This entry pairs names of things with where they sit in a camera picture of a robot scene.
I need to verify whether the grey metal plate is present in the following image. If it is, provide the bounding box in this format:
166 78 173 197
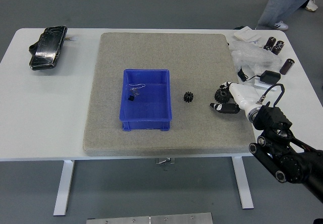
86 212 214 224

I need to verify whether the black wrapped pack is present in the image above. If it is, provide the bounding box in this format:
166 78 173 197
28 26 68 71

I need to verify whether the metal bracket under table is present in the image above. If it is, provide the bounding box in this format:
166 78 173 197
155 157 176 165

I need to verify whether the white flat box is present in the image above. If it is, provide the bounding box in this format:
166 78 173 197
233 26 262 42

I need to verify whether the clear plastic wire piece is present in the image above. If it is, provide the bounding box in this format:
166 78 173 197
128 82 147 97

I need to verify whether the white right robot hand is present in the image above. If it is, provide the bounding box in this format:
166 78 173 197
209 81 264 115

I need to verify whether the white table leg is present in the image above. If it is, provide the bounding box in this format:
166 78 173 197
52 159 76 216
231 156 254 210

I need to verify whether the large black gear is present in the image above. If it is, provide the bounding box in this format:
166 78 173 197
214 87 232 103

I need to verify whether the black power adapter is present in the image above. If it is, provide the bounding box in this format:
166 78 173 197
259 70 282 85

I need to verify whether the white flat block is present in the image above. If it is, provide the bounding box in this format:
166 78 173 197
253 79 278 90

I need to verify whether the blue plastic box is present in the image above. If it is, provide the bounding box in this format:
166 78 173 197
119 69 173 132

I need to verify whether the grey-brown mat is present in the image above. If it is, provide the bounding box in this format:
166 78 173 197
82 32 256 157

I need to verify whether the clear bubble wrap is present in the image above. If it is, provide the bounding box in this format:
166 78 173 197
228 40 283 73

